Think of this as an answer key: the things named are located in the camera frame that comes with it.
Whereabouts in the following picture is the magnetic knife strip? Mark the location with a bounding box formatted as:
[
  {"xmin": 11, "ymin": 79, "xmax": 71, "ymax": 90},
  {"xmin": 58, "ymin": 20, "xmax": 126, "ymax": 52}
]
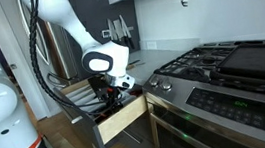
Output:
[{"xmin": 101, "ymin": 25, "xmax": 136, "ymax": 39}]

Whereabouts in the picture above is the stainless steel gas range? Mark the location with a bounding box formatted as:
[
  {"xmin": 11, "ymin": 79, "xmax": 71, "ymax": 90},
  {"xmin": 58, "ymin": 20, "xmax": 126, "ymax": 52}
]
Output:
[{"xmin": 138, "ymin": 36, "xmax": 265, "ymax": 148}]

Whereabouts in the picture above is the dark lower drawer handle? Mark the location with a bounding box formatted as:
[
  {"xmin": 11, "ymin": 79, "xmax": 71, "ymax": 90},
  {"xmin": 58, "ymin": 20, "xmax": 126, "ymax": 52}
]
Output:
[{"xmin": 121, "ymin": 127, "xmax": 144, "ymax": 148}]

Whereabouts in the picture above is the steel drawer bar handle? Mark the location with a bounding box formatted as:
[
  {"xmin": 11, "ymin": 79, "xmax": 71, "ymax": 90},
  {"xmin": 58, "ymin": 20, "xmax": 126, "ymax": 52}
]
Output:
[{"xmin": 69, "ymin": 114, "xmax": 85, "ymax": 126}]

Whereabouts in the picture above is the wall hung steel knife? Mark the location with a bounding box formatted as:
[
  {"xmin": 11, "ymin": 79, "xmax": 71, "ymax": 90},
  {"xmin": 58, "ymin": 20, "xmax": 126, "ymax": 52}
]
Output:
[
  {"xmin": 106, "ymin": 17, "xmax": 117, "ymax": 42},
  {"xmin": 112, "ymin": 17, "xmax": 124, "ymax": 43}
]

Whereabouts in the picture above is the large wall hung knife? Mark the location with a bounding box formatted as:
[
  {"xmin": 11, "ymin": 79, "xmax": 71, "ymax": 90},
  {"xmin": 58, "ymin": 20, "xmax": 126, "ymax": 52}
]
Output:
[{"xmin": 118, "ymin": 13, "xmax": 136, "ymax": 52}]

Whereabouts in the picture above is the steel oven door handle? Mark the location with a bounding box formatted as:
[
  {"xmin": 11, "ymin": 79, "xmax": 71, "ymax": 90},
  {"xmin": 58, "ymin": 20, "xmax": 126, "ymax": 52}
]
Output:
[{"xmin": 149, "ymin": 106, "xmax": 217, "ymax": 148}]

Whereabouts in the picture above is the stainless steel refrigerator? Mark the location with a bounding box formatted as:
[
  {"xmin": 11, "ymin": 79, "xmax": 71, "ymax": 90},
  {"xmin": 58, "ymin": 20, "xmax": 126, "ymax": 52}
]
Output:
[{"xmin": 15, "ymin": 0, "xmax": 87, "ymax": 94}]

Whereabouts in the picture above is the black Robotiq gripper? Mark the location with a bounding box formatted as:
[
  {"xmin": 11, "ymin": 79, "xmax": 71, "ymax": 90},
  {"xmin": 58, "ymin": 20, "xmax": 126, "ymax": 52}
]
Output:
[{"xmin": 88, "ymin": 72, "xmax": 125, "ymax": 106}]

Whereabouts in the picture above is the silver stove knob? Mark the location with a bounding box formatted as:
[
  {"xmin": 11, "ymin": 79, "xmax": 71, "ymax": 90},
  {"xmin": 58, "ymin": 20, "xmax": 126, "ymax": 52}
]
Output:
[
  {"xmin": 158, "ymin": 76, "xmax": 175, "ymax": 92},
  {"xmin": 148, "ymin": 74, "xmax": 162, "ymax": 88}
]

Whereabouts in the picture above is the wooden drawer grey front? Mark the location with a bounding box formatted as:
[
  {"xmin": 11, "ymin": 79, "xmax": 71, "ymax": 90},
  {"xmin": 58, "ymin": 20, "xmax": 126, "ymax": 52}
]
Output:
[{"xmin": 52, "ymin": 70, "xmax": 154, "ymax": 148}]

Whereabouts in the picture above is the black stove griddle plate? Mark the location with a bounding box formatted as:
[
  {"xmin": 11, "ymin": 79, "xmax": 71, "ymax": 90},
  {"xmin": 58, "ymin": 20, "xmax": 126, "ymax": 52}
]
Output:
[{"xmin": 214, "ymin": 41, "xmax": 265, "ymax": 89}]

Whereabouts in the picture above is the white cutlery organizer tray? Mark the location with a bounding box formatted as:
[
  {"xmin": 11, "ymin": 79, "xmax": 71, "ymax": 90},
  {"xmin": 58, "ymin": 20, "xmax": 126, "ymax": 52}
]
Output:
[{"xmin": 64, "ymin": 79, "xmax": 139, "ymax": 119}]

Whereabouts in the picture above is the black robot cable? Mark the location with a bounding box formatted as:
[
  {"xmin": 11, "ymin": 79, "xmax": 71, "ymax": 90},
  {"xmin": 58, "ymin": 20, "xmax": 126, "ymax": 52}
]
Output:
[{"xmin": 22, "ymin": 0, "xmax": 125, "ymax": 125}]

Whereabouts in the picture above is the white wall outlet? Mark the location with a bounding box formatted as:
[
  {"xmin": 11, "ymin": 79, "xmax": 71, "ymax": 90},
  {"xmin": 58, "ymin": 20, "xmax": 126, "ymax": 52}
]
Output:
[{"xmin": 146, "ymin": 39, "xmax": 159, "ymax": 52}]

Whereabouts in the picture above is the black handled kitchen knife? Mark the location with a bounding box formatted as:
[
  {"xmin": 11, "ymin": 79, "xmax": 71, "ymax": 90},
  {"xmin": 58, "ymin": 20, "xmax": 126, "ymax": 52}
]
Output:
[{"xmin": 126, "ymin": 58, "xmax": 147, "ymax": 70}]

